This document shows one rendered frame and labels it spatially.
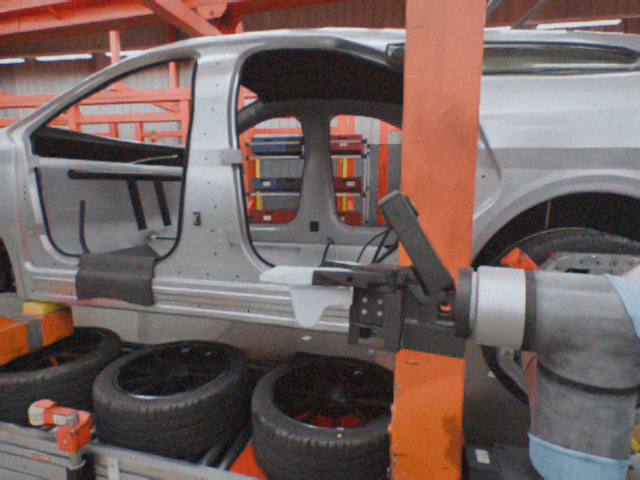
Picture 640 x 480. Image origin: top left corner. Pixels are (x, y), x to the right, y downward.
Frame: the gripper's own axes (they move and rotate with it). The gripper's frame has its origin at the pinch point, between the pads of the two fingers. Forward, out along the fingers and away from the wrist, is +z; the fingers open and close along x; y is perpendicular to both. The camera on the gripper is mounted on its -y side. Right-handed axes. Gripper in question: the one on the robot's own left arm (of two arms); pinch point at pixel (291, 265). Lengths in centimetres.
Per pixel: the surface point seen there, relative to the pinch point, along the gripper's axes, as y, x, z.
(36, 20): -222, 214, 438
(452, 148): -24, 47, -14
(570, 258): 0, 97, -46
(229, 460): 86, 82, 65
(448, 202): -12, 49, -13
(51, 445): 79, 49, 121
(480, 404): 96, 214, -25
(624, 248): -4, 108, -62
